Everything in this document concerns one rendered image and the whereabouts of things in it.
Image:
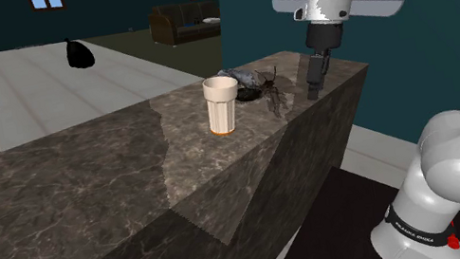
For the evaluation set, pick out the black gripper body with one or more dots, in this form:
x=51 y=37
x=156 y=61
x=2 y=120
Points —
x=324 y=37

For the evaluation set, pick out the black rubbish bag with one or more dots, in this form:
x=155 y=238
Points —
x=79 y=55

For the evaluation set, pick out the white ribbed cup orange base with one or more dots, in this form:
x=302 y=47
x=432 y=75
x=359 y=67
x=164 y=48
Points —
x=222 y=109

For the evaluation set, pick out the small black dish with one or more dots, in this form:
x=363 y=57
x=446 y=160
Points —
x=247 y=94

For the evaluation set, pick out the grey crumpled cloth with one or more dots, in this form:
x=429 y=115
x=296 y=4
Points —
x=244 y=78

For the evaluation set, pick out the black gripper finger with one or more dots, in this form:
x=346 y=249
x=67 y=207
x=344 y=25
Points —
x=315 y=71
x=327 y=61

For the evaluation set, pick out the dark robot stand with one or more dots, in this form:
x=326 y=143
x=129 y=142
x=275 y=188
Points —
x=336 y=233

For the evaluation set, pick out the dark brown sofa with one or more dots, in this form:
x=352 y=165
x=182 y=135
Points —
x=179 y=22

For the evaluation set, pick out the brown insect figure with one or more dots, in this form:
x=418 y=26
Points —
x=274 y=91

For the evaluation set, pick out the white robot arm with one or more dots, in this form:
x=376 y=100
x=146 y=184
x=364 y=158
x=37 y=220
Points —
x=452 y=167

